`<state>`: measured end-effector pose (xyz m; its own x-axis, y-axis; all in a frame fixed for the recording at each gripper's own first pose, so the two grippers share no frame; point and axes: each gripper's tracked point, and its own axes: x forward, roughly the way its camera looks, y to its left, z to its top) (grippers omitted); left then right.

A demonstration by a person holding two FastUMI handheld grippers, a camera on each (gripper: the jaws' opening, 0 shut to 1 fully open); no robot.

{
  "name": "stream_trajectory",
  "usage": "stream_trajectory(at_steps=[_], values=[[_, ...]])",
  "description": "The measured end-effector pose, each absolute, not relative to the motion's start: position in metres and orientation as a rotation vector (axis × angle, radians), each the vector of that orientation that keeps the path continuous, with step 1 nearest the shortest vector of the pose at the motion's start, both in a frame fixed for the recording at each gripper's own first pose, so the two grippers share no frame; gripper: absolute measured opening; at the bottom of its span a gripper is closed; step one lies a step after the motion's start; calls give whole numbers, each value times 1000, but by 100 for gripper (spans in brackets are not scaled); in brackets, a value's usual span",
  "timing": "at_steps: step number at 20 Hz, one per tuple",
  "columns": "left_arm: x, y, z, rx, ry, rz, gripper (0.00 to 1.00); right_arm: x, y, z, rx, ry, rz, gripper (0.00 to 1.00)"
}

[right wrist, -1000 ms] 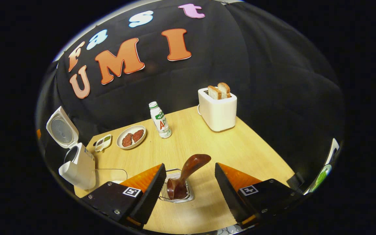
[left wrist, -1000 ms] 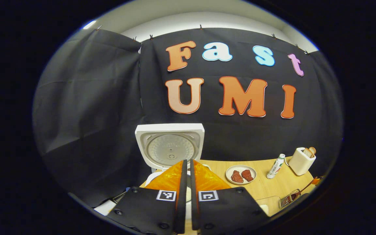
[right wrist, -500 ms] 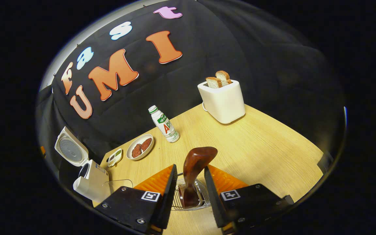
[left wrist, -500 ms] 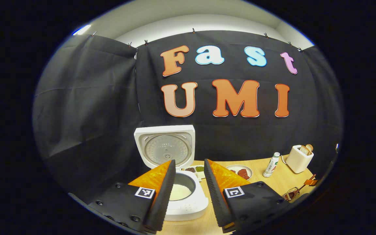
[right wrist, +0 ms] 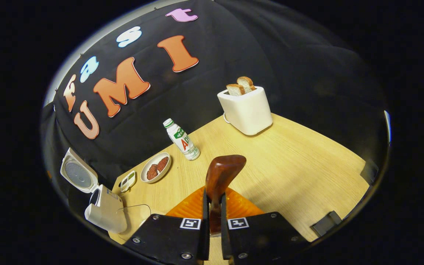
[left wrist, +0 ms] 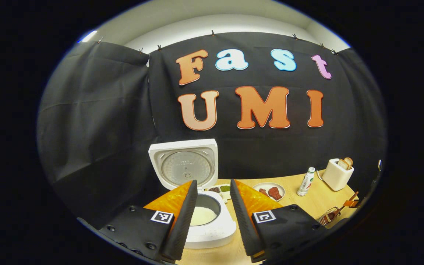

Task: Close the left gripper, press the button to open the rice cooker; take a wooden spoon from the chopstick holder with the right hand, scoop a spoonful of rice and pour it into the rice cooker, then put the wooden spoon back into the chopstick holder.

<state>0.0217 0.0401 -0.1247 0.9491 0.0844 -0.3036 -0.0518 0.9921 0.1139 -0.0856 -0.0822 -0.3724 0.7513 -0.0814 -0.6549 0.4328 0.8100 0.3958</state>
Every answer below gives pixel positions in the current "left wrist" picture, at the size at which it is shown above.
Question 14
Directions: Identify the white toaster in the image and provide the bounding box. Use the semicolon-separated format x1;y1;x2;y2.
322;158;355;192

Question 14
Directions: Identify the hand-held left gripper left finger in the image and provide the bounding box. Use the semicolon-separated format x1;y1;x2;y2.
77;180;198;262

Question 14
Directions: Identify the white green-label drink bottle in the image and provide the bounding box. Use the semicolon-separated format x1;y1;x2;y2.
297;167;316;197

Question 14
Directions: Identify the white rice cooker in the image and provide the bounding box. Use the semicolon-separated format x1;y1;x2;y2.
148;138;237;249

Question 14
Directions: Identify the ceiling light panel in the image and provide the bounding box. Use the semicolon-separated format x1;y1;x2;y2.
79;30;98;43

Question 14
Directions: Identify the white divided bean dish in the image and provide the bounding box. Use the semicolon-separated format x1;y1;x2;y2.
204;184;232;203

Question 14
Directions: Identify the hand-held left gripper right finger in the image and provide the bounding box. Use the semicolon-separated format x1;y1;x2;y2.
230;179;323;264

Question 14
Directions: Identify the white round plate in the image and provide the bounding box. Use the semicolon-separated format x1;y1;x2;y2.
252;182;286;202

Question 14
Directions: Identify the metal wire chopstick holder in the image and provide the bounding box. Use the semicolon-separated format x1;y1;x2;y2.
317;207;346;227

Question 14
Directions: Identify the dark brown wooden spoon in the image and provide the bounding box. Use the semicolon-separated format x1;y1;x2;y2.
326;191;359;222

